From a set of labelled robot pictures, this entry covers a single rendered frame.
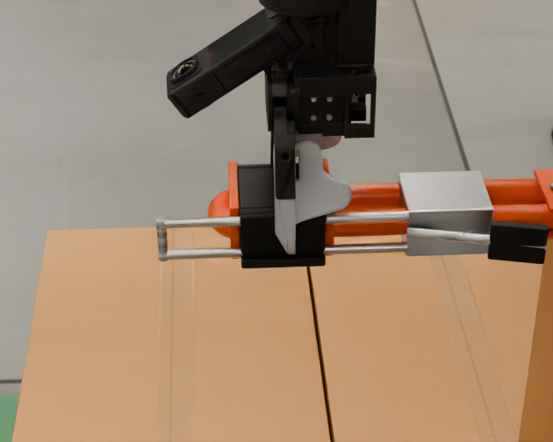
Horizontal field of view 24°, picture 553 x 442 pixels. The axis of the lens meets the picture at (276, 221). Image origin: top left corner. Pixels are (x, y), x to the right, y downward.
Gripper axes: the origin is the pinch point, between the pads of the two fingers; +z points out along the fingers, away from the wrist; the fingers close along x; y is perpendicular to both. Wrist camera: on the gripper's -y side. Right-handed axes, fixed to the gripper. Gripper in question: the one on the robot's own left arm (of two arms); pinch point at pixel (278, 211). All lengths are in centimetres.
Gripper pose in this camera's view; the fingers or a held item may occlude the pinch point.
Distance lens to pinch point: 104.4
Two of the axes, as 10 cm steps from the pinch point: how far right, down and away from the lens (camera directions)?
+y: 10.0, -0.3, 0.4
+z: 0.1, 8.4, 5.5
